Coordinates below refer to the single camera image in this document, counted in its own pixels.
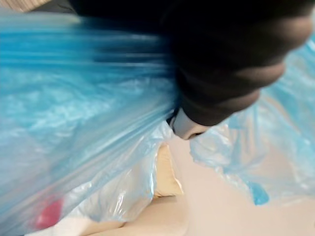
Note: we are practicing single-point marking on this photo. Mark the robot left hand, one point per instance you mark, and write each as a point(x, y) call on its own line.
point(236, 61)

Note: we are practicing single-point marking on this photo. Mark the blue translucent plastic trash bag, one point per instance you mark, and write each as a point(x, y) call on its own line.
point(73, 93)

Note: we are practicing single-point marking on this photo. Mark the red rubbish item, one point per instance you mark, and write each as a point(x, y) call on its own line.
point(49, 213)

